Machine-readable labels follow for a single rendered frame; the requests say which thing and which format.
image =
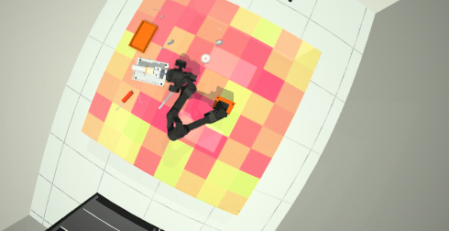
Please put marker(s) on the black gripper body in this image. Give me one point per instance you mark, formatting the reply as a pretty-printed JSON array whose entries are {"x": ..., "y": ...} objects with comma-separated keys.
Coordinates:
[{"x": 181, "y": 64}]

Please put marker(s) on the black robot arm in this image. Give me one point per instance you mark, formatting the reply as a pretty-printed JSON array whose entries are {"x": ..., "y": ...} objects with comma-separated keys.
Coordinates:
[{"x": 179, "y": 131}]

